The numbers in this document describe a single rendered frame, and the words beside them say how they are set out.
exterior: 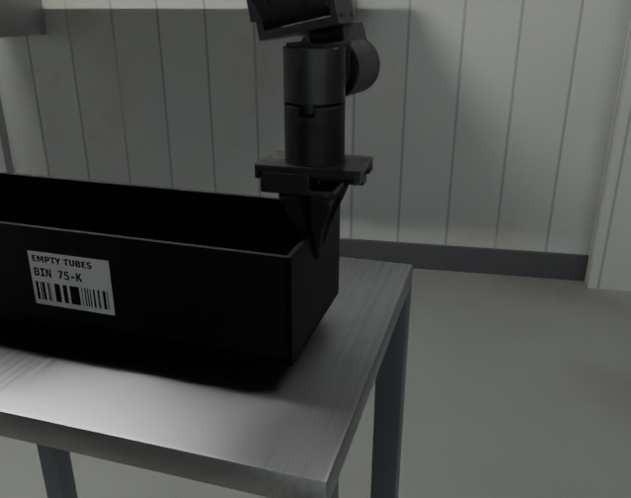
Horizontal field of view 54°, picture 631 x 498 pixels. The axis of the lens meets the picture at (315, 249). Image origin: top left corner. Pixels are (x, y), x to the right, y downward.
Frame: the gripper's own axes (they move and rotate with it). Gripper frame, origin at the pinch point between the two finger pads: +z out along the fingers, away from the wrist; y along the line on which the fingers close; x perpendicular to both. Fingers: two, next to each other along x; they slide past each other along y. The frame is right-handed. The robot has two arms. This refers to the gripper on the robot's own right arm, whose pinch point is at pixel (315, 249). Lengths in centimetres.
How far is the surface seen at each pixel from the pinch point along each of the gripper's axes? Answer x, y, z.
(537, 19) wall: -217, -26, -19
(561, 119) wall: -219, -40, 20
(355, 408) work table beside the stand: 9.3, -6.7, 11.5
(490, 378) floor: -127, -22, 91
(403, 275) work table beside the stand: -21.6, -6.0, 11.2
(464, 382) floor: -122, -14, 91
